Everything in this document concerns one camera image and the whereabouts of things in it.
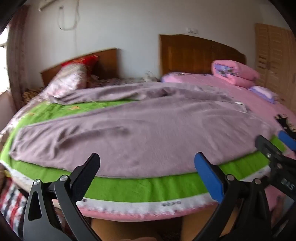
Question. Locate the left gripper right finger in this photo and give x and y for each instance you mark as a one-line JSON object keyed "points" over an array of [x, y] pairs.
{"points": [[242, 212]]}

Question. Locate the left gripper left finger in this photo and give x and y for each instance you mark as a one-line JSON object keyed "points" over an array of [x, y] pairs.
{"points": [[41, 221]]}

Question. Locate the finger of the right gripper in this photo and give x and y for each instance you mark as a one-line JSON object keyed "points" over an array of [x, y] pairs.
{"points": [[287, 140], [282, 168]]}

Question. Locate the mauve knit pants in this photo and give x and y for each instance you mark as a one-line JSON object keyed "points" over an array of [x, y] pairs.
{"points": [[155, 131]]}

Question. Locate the plaid checkered blanket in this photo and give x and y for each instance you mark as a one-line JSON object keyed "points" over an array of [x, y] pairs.
{"points": [[13, 205]]}

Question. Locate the purple pillow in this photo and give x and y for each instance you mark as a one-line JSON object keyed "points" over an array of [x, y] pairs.
{"points": [[265, 94]]}

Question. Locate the green cartoon bed sheet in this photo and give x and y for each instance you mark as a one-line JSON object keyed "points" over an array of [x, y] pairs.
{"points": [[123, 190]]}

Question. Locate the rolled pink blanket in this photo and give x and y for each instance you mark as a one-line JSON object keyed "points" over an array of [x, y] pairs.
{"points": [[234, 73]]}

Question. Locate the wooden wardrobe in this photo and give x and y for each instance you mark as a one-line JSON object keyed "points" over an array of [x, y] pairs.
{"points": [[275, 61]]}

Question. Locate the brown patterned cushion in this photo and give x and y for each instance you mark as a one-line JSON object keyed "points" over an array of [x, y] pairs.
{"points": [[29, 94]]}

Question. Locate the pink floral quilt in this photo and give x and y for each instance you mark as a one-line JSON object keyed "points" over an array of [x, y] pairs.
{"points": [[70, 77]]}

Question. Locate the right wooden headboard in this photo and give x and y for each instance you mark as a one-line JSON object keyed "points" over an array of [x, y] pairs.
{"points": [[189, 54]]}

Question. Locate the wooden headboard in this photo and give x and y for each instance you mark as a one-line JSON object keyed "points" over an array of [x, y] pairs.
{"points": [[105, 68], [189, 54]]}

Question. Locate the red pillow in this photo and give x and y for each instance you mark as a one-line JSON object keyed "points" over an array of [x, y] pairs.
{"points": [[89, 61]]}

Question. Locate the left wooden headboard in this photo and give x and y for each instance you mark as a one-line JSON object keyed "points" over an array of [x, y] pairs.
{"points": [[105, 68]]}

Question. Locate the maroon curtain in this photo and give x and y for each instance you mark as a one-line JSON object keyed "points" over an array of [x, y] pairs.
{"points": [[15, 56]]}

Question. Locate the cluttered nightstand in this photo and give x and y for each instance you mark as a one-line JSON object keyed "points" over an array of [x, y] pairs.
{"points": [[149, 77]]}

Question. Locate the white air conditioner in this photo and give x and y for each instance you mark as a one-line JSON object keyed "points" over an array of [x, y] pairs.
{"points": [[43, 4]]}

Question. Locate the wall outlet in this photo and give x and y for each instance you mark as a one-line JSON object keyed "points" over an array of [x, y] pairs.
{"points": [[192, 31]]}

